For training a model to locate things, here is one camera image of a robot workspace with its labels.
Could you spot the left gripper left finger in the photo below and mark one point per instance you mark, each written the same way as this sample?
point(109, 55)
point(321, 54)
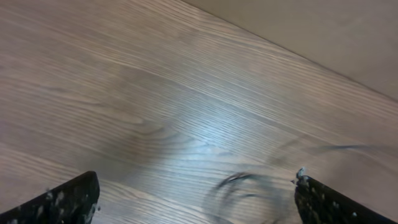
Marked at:
point(73, 202)

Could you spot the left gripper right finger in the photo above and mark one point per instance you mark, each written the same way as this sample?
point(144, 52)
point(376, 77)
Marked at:
point(319, 204)

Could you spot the black USB cable short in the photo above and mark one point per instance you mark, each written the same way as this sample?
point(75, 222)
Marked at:
point(247, 197)

